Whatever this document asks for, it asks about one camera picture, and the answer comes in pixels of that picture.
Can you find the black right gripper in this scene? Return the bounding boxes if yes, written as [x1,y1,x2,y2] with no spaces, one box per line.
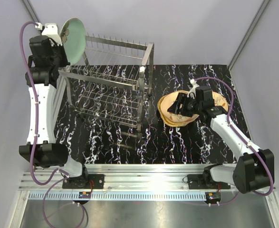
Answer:
[167,93,202,118]

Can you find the peach bird plate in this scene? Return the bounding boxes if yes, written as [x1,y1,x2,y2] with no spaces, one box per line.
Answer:
[157,86,229,127]

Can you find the mint green flower plate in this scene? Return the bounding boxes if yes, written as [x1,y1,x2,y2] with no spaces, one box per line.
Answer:
[60,18,86,65]

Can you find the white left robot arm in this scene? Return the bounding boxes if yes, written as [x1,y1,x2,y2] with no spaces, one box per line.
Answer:
[19,18,89,189]

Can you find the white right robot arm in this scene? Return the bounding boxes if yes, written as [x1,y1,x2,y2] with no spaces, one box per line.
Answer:
[167,86,275,196]

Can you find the stainless steel dish rack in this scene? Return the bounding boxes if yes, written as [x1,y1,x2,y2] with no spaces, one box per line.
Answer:
[60,35,154,133]

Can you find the wooden plate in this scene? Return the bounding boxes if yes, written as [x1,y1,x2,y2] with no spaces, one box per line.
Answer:
[157,93,192,127]

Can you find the black marble pattern mat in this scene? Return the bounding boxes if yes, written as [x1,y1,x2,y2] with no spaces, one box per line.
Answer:
[54,65,249,164]

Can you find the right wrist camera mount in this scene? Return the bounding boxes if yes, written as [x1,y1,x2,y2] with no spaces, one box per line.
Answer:
[187,79,199,99]

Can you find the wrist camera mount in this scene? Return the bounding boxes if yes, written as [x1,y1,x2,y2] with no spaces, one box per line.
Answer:
[35,23,62,45]
[187,79,199,99]

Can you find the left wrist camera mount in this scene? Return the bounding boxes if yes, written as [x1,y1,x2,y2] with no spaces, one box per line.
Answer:
[35,23,62,45]

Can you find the aluminium mounting rail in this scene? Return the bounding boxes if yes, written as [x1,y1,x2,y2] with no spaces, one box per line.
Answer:
[18,163,240,201]

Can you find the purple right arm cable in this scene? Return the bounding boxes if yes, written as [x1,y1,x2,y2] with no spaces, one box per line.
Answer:
[184,77,274,207]

